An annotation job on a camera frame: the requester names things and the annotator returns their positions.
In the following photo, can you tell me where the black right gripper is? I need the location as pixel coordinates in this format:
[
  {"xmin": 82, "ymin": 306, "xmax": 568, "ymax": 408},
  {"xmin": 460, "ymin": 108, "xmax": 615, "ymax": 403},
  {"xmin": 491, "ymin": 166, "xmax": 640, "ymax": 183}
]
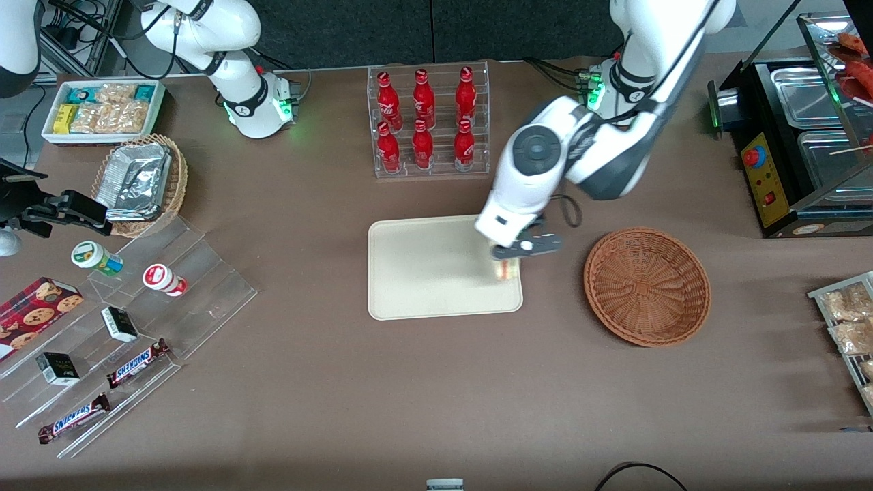
[{"xmin": 0, "ymin": 158, "xmax": 113, "ymax": 239}]

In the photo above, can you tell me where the light wicker basket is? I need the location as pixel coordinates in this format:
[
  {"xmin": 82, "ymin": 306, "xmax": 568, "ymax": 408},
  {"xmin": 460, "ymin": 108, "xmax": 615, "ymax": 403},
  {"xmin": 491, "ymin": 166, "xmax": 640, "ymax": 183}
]
[{"xmin": 90, "ymin": 134, "xmax": 189, "ymax": 239}]

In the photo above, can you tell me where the cream plastic tray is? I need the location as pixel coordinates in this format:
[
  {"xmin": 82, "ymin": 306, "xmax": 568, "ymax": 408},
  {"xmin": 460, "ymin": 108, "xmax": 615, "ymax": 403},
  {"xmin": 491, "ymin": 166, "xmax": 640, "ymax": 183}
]
[{"xmin": 368, "ymin": 213, "xmax": 524, "ymax": 321}]

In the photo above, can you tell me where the round brown wicker basket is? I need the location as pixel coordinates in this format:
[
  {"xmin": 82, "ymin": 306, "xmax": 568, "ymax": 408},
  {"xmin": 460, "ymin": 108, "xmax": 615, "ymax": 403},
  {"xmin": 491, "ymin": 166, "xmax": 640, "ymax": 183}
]
[{"xmin": 583, "ymin": 227, "xmax": 712, "ymax": 348}]

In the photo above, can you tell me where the tray of packaged snacks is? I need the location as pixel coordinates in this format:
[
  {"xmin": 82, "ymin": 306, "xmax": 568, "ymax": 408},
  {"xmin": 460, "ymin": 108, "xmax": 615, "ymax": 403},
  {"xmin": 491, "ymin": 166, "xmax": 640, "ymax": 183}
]
[{"xmin": 808, "ymin": 271, "xmax": 873, "ymax": 418}]

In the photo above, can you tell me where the green label yogurt cup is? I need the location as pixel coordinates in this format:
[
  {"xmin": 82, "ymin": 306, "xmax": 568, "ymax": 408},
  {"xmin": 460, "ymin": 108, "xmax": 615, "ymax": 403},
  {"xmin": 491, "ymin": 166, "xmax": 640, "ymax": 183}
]
[{"xmin": 71, "ymin": 241, "xmax": 125, "ymax": 278}]

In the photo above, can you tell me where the stack of foil containers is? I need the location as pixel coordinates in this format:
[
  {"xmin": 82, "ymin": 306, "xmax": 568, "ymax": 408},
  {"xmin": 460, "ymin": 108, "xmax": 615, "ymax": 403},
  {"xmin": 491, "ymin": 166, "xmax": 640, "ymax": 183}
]
[{"xmin": 93, "ymin": 143, "xmax": 173, "ymax": 222}]

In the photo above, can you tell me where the red label yogurt cup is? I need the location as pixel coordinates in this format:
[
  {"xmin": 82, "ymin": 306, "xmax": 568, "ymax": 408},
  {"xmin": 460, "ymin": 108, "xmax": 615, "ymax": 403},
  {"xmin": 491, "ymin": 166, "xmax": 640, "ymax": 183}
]
[{"xmin": 142, "ymin": 263, "xmax": 188, "ymax": 298}]

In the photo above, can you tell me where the clear bag of nut snacks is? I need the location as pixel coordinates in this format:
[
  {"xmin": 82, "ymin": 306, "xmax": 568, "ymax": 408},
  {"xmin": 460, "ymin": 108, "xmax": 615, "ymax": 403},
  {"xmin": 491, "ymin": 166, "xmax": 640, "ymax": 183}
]
[
  {"xmin": 95, "ymin": 100, "xmax": 150, "ymax": 134},
  {"xmin": 95, "ymin": 83, "xmax": 138, "ymax": 107},
  {"xmin": 69, "ymin": 102, "xmax": 103, "ymax": 134}
]

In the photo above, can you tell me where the red cola bottle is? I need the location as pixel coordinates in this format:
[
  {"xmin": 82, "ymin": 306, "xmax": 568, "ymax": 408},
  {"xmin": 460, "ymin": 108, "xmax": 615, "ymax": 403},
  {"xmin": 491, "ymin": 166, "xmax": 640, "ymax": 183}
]
[
  {"xmin": 376, "ymin": 71, "xmax": 403, "ymax": 132},
  {"xmin": 455, "ymin": 65, "xmax": 477, "ymax": 128},
  {"xmin": 411, "ymin": 119, "xmax": 435, "ymax": 170},
  {"xmin": 376, "ymin": 121, "xmax": 402, "ymax": 174},
  {"xmin": 412, "ymin": 68, "xmax": 437, "ymax": 130},
  {"xmin": 453, "ymin": 118, "xmax": 476, "ymax": 172}
]

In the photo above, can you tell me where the clear acrylic bottle rack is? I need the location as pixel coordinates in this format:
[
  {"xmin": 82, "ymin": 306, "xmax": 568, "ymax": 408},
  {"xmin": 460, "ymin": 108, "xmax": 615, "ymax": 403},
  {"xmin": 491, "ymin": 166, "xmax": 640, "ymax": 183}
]
[{"xmin": 366, "ymin": 60, "xmax": 491, "ymax": 179}]

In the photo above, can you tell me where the small black box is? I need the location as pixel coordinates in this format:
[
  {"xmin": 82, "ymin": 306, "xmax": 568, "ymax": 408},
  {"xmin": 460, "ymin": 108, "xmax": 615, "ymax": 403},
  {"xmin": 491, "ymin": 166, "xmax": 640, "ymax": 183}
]
[
  {"xmin": 100, "ymin": 306, "xmax": 140, "ymax": 344},
  {"xmin": 35, "ymin": 351, "xmax": 81, "ymax": 387}
]

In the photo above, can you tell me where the red cookie box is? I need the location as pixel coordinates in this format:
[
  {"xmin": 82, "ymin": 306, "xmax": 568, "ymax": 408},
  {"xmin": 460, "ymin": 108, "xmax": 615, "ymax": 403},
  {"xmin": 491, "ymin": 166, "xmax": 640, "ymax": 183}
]
[{"xmin": 0, "ymin": 276, "xmax": 85, "ymax": 363}]

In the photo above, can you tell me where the white rectangular snack bin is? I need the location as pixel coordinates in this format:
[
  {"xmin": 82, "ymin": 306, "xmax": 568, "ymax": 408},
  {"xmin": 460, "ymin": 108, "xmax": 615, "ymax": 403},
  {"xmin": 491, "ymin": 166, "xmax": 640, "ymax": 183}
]
[{"xmin": 41, "ymin": 79, "xmax": 167, "ymax": 147}]

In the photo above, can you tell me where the clear acrylic stepped display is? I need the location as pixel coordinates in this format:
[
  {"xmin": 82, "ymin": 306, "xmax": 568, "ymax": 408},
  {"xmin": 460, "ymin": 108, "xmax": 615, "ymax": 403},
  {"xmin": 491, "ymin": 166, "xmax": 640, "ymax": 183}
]
[{"xmin": 0, "ymin": 214, "xmax": 259, "ymax": 460}]

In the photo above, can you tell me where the brown Snickers bar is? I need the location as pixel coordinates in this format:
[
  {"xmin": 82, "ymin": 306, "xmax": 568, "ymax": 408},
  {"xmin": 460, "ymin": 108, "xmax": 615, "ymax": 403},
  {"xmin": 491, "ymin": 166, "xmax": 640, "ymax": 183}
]
[
  {"xmin": 105, "ymin": 338, "xmax": 172, "ymax": 390},
  {"xmin": 37, "ymin": 393, "xmax": 112, "ymax": 445}
]

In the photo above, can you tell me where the black hot food warmer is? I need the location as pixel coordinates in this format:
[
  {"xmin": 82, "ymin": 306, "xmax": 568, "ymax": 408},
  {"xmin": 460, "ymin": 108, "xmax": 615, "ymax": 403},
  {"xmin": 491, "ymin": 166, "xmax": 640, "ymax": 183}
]
[{"xmin": 707, "ymin": 12, "xmax": 873, "ymax": 239}]

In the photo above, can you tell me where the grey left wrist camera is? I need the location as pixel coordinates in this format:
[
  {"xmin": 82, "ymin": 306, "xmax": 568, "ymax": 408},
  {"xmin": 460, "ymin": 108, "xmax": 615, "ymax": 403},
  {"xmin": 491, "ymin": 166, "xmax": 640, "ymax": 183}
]
[{"xmin": 491, "ymin": 233, "xmax": 565, "ymax": 262}]

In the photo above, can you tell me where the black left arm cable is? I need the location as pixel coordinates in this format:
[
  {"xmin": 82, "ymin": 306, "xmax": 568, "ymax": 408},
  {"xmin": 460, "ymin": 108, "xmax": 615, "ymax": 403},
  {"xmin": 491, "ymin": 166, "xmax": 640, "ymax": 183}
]
[{"xmin": 551, "ymin": 0, "xmax": 724, "ymax": 229}]

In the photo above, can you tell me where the black background cable bundle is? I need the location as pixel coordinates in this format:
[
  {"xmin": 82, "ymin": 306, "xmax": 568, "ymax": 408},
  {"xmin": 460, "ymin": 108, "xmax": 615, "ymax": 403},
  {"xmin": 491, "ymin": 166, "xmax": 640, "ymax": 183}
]
[{"xmin": 40, "ymin": 0, "xmax": 171, "ymax": 79}]

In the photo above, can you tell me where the black floor cable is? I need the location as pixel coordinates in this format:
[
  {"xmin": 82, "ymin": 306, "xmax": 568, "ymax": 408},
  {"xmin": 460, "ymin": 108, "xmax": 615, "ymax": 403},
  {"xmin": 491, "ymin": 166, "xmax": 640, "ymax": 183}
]
[{"xmin": 593, "ymin": 462, "xmax": 690, "ymax": 491}]

